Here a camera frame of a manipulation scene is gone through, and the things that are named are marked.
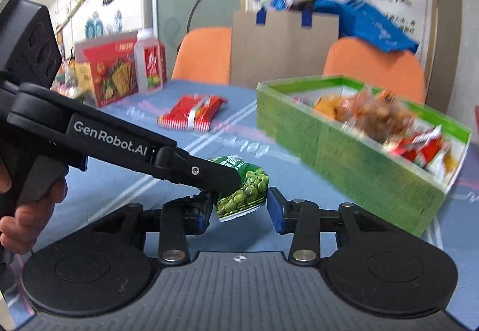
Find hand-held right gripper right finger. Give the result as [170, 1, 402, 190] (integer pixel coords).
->
[267, 187, 390, 266]

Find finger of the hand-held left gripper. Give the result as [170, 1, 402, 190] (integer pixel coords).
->
[153, 146, 241, 194]

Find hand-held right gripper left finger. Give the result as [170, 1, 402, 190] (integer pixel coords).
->
[90, 191, 216, 266]

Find green pea snack packet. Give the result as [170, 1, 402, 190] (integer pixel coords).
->
[207, 155, 270, 223]

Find green cardboard box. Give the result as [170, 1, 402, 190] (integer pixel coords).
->
[256, 75, 472, 236]

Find person's left hand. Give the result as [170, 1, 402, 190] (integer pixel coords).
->
[0, 159, 69, 256]

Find yellow box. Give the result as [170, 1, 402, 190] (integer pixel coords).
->
[73, 61, 94, 96]

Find red striped snack packet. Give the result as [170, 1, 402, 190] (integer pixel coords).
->
[156, 94, 229, 133]

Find red cracker box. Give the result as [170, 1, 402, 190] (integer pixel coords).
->
[81, 31, 140, 108]

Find white red drink bottle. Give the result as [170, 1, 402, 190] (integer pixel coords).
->
[134, 28, 167, 94]

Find yellow snack packet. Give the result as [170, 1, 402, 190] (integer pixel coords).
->
[312, 94, 354, 121]

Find orange chair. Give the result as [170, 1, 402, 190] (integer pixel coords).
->
[322, 37, 426, 103]
[171, 27, 233, 85]

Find clear nut snack packet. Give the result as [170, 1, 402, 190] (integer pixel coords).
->
[352, 89, 416, 140]

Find brown cardboard sheet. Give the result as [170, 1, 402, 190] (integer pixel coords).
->
[229, 9, 340, 86]

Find white orange snack packet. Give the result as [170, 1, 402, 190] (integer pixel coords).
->
[427, 147, 463, 185]

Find blue plastic bag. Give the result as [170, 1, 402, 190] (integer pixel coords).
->
[312, 0, 419, 54]

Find white framed sign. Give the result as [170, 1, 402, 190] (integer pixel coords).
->
[239, 0, 438, 66]

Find blue circle wall stickers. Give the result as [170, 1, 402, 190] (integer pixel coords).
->
[84, 9, 126, 37]

